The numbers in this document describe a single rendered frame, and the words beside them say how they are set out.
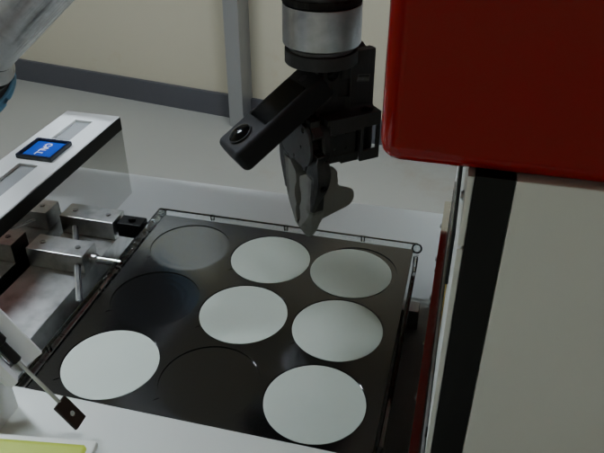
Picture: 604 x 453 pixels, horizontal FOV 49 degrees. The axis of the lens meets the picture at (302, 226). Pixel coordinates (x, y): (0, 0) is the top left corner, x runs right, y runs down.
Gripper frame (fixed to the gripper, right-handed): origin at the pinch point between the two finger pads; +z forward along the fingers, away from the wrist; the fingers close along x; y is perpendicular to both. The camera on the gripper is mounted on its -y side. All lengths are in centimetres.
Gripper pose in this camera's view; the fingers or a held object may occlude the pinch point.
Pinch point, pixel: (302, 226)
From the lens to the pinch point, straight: 74.6
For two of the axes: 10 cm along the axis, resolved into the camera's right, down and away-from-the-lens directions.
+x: -4.5, -4.9, 7.5
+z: 0.0, 8.4, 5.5
